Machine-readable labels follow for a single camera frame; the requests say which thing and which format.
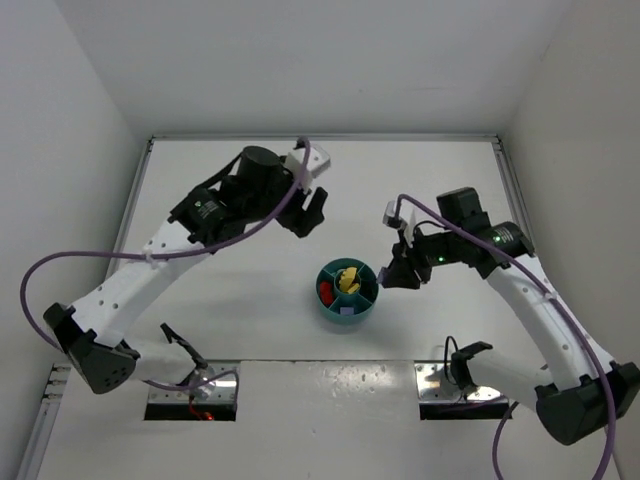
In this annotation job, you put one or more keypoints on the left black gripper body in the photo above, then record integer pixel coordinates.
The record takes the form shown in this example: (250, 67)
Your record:
(295, 211)

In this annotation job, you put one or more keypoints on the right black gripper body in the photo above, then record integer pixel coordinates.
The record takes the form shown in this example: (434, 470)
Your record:
(406, 261)

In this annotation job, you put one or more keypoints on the long yellow lego plate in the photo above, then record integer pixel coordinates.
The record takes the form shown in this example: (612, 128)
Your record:
(350, 289)

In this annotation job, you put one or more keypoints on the small yellow lego brick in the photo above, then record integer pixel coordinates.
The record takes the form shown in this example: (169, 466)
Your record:
(347, 278)

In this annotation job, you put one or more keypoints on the red curved lego piece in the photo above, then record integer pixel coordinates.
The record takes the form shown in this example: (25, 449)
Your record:
(326, 293)

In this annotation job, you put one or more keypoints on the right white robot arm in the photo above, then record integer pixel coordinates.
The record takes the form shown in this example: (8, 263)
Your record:
(582, 387)

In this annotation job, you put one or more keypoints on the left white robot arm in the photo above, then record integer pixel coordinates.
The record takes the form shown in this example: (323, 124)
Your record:
(258, 186)

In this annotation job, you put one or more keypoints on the teal divided round container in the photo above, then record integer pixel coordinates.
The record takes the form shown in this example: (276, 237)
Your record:
(330, 272)

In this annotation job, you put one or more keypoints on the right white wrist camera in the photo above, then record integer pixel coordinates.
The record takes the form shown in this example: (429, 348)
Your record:
(401, 219)

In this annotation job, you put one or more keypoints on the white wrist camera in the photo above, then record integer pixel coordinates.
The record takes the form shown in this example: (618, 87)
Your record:
(308, 163)
(401, 219)

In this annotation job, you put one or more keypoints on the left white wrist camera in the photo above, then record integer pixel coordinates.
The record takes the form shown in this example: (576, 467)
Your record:
(308, 163)

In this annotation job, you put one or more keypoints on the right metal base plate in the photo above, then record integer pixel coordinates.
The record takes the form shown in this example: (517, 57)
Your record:
(433, 388)

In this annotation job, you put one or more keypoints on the metal base plate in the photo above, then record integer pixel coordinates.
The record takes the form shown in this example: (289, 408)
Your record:
(433, 388)
(217, 385)

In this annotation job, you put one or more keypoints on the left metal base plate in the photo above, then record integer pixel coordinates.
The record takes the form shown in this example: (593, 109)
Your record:
(217, 385)

